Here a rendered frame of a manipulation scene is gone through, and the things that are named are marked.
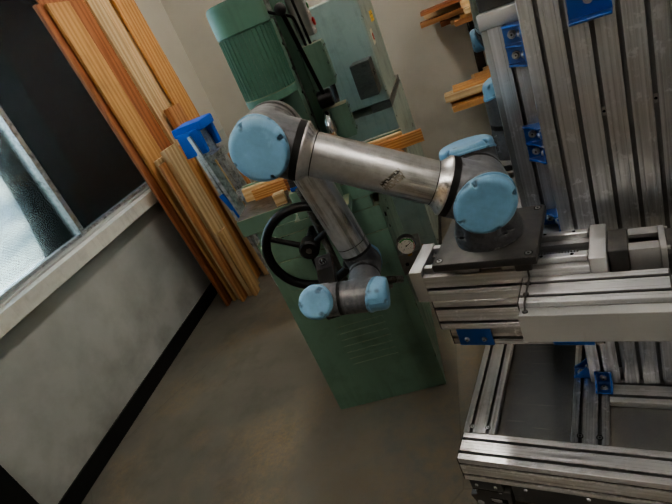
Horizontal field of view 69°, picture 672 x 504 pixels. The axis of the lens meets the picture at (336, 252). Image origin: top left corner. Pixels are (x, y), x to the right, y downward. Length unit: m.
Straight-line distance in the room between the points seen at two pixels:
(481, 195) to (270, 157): 0.38
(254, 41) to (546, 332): 1.12
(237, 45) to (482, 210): 0.96
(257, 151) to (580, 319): 0.68
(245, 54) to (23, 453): 1.75
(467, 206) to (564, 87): 0.37
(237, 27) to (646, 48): 1.04
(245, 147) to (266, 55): 0.72
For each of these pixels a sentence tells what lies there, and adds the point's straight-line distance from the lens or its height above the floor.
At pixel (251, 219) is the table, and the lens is 1.65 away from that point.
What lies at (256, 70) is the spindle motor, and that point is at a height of 1.30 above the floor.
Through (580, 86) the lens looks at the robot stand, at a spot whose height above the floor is 1.06.
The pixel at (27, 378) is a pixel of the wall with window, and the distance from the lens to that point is 2.45.
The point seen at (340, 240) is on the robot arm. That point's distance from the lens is 1.12.
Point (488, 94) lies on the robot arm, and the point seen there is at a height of 1.01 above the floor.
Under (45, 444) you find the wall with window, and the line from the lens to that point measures 2.49.
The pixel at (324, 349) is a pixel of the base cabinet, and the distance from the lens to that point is 1.89.
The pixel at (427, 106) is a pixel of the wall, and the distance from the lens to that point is 3.97.
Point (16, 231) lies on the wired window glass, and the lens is 2.65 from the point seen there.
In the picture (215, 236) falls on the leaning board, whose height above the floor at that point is 0.46.
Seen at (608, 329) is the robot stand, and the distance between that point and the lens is 1.07.
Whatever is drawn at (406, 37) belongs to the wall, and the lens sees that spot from 3.88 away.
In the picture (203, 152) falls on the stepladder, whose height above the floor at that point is 1.02.
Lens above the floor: 1.39
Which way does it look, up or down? 25 degrees down
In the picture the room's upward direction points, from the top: 24 degrees counter-clockwise
